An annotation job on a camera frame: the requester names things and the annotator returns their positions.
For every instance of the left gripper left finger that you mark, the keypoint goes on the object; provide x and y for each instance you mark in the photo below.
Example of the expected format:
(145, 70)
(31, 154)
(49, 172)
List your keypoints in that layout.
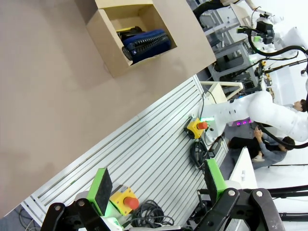
(96, 190)

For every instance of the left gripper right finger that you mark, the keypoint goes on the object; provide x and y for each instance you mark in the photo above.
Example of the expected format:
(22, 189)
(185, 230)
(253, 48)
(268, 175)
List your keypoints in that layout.
(216, 180)

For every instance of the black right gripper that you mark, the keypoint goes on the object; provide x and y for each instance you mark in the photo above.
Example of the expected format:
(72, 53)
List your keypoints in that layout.
(264, 32)

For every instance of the navy blue pencil case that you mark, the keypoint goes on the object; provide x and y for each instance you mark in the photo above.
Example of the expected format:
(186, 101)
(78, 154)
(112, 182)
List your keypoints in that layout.
(149, 44)

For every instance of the yellow utility knife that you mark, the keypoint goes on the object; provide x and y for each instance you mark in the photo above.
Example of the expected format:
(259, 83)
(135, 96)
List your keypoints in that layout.
(125, 30)

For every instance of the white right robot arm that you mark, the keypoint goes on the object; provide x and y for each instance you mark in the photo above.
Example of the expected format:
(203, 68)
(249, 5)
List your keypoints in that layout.
(264, 110)

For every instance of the brown cardboard box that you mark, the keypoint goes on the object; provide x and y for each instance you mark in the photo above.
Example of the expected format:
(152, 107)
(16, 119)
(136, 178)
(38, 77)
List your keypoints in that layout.
(108, 53)

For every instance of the yellow emergency stop button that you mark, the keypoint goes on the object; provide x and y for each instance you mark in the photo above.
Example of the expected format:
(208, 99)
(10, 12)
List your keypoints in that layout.
(193, 130)
(120, 199)

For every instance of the grey metal rack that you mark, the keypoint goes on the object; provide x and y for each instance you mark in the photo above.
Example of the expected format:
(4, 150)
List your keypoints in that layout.
(228, 55)

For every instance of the white cabinet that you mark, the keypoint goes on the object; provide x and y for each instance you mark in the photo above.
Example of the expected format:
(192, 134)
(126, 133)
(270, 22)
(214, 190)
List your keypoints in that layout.
(244, 168)

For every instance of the person in grey sweater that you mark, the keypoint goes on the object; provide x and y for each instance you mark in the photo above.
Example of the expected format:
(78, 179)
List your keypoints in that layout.
(269, 151)

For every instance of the cream wooden stand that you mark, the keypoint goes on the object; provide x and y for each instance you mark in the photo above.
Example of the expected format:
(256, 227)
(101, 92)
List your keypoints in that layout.
(221, 92)

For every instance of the person with black hair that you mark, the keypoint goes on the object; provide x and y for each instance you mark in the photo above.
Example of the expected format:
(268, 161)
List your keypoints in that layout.
(300, 106)

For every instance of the aluminium slotted base plate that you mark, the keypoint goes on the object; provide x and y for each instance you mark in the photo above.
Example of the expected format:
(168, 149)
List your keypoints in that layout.
(149, 149)

